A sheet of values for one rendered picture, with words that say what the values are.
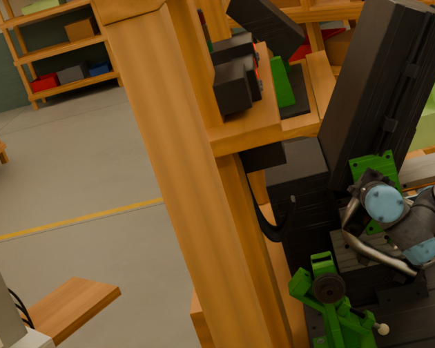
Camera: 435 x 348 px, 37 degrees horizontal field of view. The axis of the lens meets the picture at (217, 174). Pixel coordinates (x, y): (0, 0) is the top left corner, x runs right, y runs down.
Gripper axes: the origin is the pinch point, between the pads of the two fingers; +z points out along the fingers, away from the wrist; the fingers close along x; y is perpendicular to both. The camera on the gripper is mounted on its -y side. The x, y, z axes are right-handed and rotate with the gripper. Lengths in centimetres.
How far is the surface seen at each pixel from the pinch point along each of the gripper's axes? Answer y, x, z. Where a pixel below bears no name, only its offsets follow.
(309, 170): -1.8, 14.0, 11.2
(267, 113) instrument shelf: 6.4, 31.2, -32.4
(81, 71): -86, 336, 839
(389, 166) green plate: 10.0, -3.0, 2.2
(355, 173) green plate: 3.9, 3.8, 2.3
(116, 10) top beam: 9, 57, -78
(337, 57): 64, 16, 317
